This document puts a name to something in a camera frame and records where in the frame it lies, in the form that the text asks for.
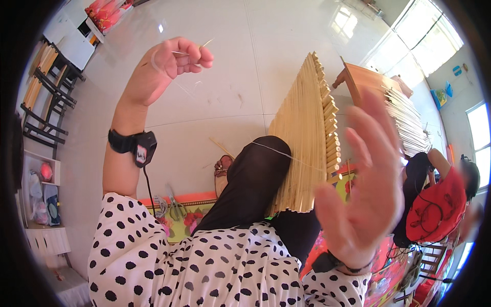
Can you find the person's right hand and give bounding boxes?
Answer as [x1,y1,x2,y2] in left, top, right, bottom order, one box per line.
[314,90,406,270]

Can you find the person's left hand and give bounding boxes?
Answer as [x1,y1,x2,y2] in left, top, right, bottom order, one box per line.
[120,37,215,109]

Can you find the white thread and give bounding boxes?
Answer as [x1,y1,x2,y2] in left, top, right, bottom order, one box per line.
[171,50,327,171]

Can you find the loose bamboo stick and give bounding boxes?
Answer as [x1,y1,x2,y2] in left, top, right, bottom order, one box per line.
[209,137,236,159]

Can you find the heap of red bags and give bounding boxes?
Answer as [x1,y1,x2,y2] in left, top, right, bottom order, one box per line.
[84,0,136,36]

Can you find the black wrist band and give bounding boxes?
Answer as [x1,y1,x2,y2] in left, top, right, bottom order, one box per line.
[108,129,158,168]
[311,250,374,275]

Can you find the brown beaded shoe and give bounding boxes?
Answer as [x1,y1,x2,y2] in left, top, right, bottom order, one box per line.
[214,155,234,199]

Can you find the white table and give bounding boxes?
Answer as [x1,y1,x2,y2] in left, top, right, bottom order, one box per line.
[42,11,97,72]

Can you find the person's legs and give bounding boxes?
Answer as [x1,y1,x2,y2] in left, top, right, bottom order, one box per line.
[191,135,322,269]

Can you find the grey scissors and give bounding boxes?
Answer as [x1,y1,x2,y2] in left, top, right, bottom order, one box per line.
[165,183,188,222]

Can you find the colourful floral floor mat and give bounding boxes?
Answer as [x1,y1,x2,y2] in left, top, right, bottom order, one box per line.
[138,165,422,307]

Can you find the brown wooden table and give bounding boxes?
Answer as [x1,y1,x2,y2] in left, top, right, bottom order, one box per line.
[332,57,414,111]

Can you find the white shelf with goods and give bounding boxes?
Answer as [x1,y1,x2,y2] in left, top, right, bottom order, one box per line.
[20,150,63,228]

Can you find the person's body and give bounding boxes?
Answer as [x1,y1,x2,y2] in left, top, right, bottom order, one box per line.
[87,192,307,307]

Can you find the pale bamboo slat mat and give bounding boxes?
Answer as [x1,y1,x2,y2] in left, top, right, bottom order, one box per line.
[382,86,433,159]

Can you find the large bright window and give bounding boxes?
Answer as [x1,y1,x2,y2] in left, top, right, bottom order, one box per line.
[361,0,465,78]

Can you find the white low cabinet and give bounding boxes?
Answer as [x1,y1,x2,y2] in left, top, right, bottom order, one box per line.
[25,226,72,266]

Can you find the small side window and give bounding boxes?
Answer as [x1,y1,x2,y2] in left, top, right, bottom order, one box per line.
[466,101,491,189]

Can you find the small wooden chair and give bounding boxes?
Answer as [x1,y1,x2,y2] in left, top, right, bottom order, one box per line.
[417,244,448,278]

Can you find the black wrist band cable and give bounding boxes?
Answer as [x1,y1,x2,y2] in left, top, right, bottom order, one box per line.
[143,166,157,217]

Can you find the grey string bundle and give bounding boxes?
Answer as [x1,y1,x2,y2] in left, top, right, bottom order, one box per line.
[153,196,170,218]

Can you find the blue wall picture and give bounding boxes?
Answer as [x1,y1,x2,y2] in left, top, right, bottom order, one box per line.
[430,81,454,111]

